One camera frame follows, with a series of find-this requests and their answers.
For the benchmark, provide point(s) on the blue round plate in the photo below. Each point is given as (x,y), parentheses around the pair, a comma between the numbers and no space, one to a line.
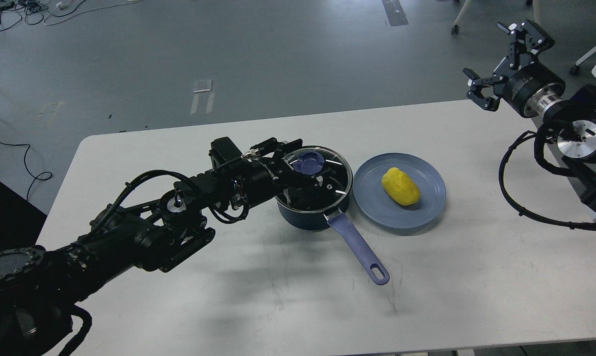
(375,203)

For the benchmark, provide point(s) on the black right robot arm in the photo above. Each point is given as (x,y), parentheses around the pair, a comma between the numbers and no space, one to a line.
(565,143)

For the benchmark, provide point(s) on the white chair legs with casters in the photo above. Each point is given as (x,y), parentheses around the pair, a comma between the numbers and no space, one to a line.
(489,12)

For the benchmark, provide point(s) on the glass lid with blue knob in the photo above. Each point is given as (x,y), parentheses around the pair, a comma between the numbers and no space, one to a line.
(337,176)

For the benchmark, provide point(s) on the black box at left edge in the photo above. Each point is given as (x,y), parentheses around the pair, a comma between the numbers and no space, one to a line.
(20,221)

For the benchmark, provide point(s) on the yellow potato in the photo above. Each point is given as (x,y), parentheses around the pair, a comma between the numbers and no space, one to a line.
(400,187)

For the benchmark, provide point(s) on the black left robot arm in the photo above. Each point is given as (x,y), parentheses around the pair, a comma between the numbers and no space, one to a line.
(155,223)

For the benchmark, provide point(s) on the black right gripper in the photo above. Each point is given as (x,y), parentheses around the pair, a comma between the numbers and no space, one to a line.
(527,40)

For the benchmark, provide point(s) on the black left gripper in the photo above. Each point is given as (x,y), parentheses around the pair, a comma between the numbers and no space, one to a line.
(265,180)

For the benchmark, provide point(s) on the dark blue saucepan purple handle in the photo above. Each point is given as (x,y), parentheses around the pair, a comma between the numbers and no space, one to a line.
(336,218)

